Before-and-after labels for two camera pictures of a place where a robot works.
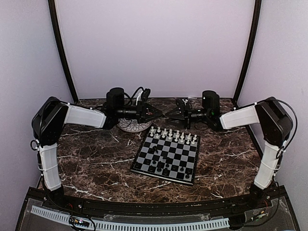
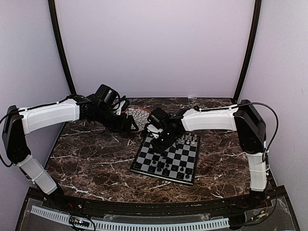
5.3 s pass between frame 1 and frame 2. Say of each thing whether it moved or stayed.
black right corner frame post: stayed
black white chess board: stayed
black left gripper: moved
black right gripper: moved
